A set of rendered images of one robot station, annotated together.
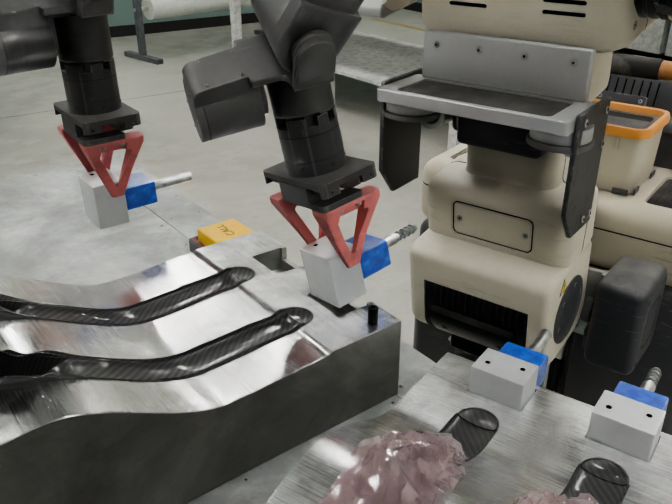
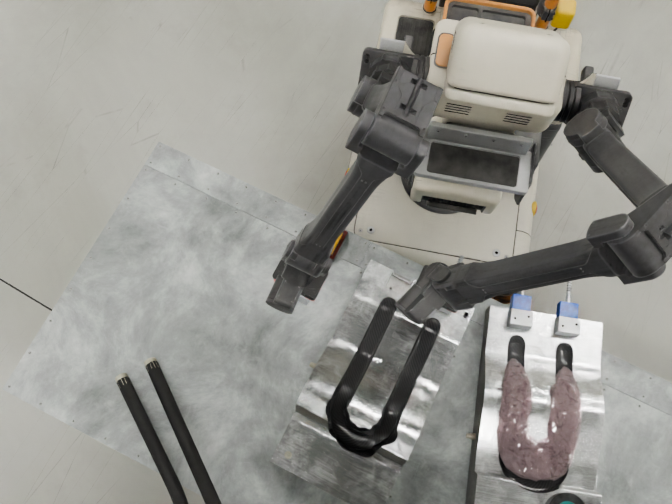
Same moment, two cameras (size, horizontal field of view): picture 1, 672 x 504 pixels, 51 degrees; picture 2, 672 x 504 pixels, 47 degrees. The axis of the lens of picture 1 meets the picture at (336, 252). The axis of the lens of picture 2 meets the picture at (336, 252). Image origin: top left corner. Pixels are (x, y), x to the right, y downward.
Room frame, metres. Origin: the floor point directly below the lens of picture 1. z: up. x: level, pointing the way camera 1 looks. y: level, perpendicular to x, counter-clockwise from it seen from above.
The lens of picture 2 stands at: (0.35, 0.42, 2.58)
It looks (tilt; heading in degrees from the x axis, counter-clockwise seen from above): 72 degrees down; 332
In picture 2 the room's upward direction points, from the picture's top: 2 degrees clockwise
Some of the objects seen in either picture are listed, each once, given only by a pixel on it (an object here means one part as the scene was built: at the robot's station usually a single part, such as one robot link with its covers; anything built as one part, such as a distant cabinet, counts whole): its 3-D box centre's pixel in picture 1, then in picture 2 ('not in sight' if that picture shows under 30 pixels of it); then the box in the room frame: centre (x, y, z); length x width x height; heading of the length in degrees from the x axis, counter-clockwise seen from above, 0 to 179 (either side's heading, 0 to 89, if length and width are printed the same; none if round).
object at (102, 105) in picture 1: (92, 91); (300, 271); (0.79, 0.27, 1.06); 0.10 x 0.07 x 0.07; 37
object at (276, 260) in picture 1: (281, 274); (398, 285); (0.71, 0.06, 0.87); 0.05 x 0.05 x 0.04; 37
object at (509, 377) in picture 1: (522, 364); (520, 300); (0.56, -0.18, 0.85); 0.13 x 0.05 x 0.05; 145
